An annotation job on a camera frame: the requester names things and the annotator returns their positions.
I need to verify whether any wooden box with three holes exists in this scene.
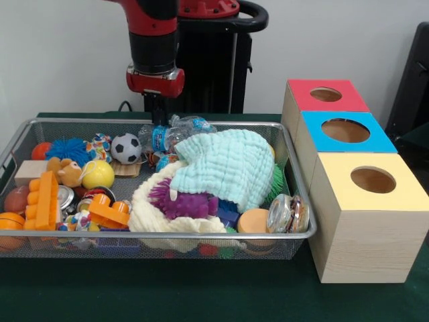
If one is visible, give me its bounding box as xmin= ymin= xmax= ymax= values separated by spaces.
xmin=280 ymin=78 xmax=429 ymax=284

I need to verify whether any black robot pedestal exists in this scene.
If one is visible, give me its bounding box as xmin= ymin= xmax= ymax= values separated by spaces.
xmin=142 ymin=0 xmax=269 ymax=114

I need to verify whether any brown plush monkey toy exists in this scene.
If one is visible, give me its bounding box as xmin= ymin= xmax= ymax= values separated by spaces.
xmin=46 ymin=158 xmax=83 ymax=188

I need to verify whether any mint green waffle cloth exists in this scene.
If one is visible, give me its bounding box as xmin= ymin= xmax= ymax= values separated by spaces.
xmin=169 ymin=129 xmax=275 ymax=214

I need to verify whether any yellow smiley face ball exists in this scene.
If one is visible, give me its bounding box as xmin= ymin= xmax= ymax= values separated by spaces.
xmin=82 ymin=160 xmax=115 ymax=191

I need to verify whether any blue spiky rubber ball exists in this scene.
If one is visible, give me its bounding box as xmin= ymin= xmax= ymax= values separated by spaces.
xmin=45 ymin=139 xmax=88 ymax=161

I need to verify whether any crushed clear plastic bottle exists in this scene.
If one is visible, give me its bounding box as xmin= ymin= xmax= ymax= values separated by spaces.
xmin=137 ymin=123 xmax=189 ymax=152
xmin=169 ymin=115 xmax=218 ymax=134

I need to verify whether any long orange building block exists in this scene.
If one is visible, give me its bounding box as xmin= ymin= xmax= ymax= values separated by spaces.
xmin=22 ymin=170 xmax=60 ymax=231

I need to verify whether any purple spiky monster toy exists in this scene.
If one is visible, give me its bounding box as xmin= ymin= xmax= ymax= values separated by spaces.
xmin=148 ymin=178 xmax=219 ymax=221

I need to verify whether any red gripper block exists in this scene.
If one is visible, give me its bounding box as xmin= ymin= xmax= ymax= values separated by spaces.
xmin=125 ymin=63 xmax=186 ymax=125

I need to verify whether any dark green table cloth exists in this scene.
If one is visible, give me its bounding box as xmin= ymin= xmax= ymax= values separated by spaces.
xmin=0 ymin=112 xmax=429 ymax=322

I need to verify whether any shallow wire mesh bin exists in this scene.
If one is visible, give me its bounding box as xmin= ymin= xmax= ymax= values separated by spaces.
xmin=0 ymin=117 xmax=317 ymax=262

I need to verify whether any small black white soccer ball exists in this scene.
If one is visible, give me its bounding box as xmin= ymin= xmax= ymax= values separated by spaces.
xmin=110 ymin=133 xmax=143 ymax=165

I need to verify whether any black upright panel on stand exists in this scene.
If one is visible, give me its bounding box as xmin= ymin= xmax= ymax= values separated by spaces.
xmin=385 ymin=21 xmax=429 ymax=142

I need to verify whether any cream knitted cloth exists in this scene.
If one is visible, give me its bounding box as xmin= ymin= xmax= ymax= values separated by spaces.
xmin=128 ymin=160 xmax=229 ymax=252

